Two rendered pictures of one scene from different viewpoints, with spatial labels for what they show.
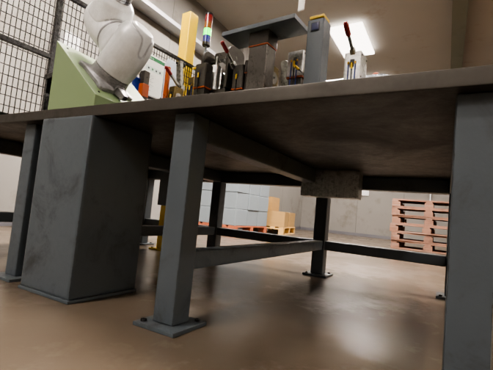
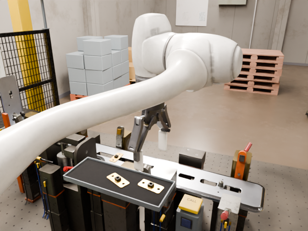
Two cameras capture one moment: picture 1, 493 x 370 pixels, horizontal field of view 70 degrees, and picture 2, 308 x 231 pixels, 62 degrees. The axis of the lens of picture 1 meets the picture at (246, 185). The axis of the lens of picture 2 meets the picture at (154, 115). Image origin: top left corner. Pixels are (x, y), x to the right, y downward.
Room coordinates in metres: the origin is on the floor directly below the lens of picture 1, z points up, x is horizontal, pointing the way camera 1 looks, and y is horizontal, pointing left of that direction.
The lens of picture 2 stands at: (0.76, -0.01, 1.71)
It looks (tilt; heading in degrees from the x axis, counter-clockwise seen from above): 23 degrees down; 350
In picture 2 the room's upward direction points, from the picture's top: straight up
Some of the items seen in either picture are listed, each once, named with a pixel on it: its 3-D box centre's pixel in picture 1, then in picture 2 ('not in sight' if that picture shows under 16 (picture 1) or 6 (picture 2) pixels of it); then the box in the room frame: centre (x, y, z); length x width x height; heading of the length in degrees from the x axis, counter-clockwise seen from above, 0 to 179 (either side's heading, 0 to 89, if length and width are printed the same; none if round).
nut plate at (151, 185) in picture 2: not in sight; (151, 184); (1.45, -0.12, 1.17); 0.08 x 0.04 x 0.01; 48
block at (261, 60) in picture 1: (259, 84); (121, 231); (1.50, -0.01, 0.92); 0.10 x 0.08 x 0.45; 55
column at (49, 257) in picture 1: (89, 206); not in sight; (1.44, 0.62, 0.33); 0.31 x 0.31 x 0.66; 60
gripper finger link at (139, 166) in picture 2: not in sight; (138, 159); (1.39, -0.07, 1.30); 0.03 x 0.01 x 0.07; 48
